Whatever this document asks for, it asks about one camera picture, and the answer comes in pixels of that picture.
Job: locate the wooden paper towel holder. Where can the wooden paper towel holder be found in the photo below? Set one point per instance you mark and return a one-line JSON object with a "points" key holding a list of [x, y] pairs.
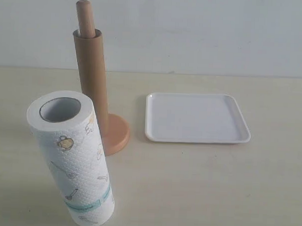
{"points": [[119, 132]]}

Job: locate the printed white paper towel roll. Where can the printed white paper towel roll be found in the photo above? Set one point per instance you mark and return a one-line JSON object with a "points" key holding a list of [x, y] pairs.
{"points": [[65, 126]]}

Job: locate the white rectangular tray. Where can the white rectangular tray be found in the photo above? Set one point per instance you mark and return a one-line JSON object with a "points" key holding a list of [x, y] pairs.
{"points": [[194, 118]]}

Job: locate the brown cardboard tube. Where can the brown cardboard tube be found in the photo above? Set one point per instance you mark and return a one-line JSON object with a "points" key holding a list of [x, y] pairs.
{"points": [[91, 66]]}

